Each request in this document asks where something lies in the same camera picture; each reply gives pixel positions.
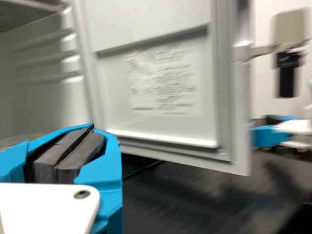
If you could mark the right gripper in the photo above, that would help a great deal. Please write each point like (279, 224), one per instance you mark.
(297, 126)

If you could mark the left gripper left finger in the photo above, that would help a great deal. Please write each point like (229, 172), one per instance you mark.
(29, 158)

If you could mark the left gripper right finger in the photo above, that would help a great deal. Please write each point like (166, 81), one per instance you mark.
(107, 182)

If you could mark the incubator door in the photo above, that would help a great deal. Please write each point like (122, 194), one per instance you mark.
(156, 73)

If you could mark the white incubator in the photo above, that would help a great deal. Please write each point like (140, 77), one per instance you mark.
(36, 97)

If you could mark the black platform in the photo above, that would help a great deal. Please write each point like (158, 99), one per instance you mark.
(195, 207)

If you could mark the cream microscope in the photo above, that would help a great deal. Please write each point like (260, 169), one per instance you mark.
(290, 29)

